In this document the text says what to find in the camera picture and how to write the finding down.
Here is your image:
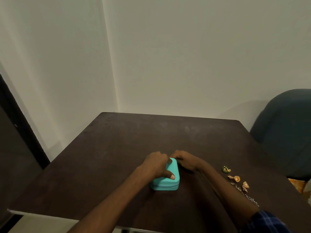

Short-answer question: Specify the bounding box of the person's right hand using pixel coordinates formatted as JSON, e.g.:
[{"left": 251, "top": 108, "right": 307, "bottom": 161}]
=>
[{"left": 170, "top": 150, "right": 204, "bottom": 172}]

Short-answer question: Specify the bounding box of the person's left hand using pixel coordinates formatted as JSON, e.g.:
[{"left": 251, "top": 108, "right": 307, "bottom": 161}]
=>
[{"left": 138, "top": 151, "right": 176, "bottom": 180}]

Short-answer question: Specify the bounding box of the turquoise jewellery box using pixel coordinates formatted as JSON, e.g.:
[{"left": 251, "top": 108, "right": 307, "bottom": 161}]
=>
[{"left": 150, "top": 158, "right": 180, "bottom": 191}]

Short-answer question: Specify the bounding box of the person's right forearm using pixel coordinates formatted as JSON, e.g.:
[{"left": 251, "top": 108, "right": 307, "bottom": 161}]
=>
[{"left": 197, "top": 160, "right": 260, "bottom": 232}]

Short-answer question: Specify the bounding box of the person's left forearm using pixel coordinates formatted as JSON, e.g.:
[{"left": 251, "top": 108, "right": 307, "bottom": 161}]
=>
[{"left": 67, "top": 165, "right": 156, "bottom": 233}]

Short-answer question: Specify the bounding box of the blue plaid shirt sleeve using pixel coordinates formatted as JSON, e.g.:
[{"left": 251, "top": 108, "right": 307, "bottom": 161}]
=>
[{"left": 241, "top": 210, "right": 292, "bottom": 233}]

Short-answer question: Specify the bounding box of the dark blue upholstered chair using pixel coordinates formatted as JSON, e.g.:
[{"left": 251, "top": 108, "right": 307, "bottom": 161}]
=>
[{"left": 250, "top": 89, "right": 311, "bottom": 182}]

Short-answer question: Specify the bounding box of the orange patterned cloth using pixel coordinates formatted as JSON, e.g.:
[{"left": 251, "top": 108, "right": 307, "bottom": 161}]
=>
[{"left": 288, "top": 178, "right": 307, "bottom": 194}]

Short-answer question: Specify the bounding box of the dark door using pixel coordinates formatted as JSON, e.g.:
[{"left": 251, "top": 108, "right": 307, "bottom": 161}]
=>
[{"left": 0, "top": 73, "right": 51, "bottom": 228}]

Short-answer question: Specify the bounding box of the silver chain necklace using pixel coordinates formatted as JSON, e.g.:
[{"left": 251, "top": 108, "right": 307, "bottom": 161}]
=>
[{"left": 230, "top": 182, "right": 260, "bottom": 207}]

